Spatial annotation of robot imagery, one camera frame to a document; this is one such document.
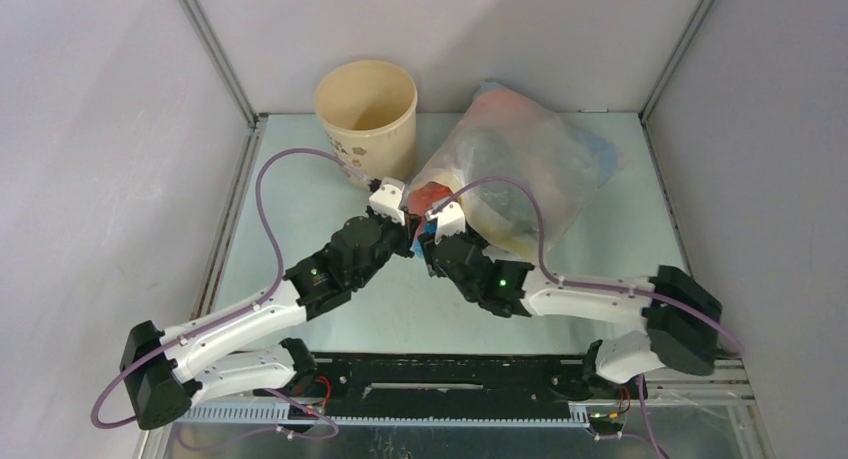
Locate large translucent storage bag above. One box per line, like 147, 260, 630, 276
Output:
407, 81, 621, 262

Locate beige plastic trash bin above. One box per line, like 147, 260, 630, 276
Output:
314, 60, 418, 181

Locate red plastic trash bag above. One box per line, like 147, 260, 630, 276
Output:
406, 182, 453, 217

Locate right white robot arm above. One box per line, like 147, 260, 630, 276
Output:
419, 232, 723, 397

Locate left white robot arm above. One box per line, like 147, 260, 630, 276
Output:
118, 206, 422, 430

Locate blue plastic trash bag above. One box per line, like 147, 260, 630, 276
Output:
413, 221, 437, 261

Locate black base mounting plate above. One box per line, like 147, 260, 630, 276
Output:
282, 352, 644, 423

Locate left circuit board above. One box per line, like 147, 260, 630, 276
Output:
287, 404, 325, 421

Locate circuit board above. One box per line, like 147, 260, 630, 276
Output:
589, 412, 625, 440
287, 404, 325, 421

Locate right circuit board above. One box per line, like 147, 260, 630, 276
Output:
589, 412, 625, 440

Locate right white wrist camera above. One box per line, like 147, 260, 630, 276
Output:
425, 198, 466, 242

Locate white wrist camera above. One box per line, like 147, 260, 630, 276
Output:
425, 198, 466, 242
368, 177, 407, 226

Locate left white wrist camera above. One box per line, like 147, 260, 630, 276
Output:
368, 177, 407, 226

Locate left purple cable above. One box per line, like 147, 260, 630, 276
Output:
89, 147, 382, 441

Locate purple cable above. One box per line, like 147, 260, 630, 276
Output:
89, 147, 382, 441
427, 175, 747, 459

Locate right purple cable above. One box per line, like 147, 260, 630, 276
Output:
427, 175, 747, 459

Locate aluminium frame rail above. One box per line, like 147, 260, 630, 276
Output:
152, 356, 757, 431

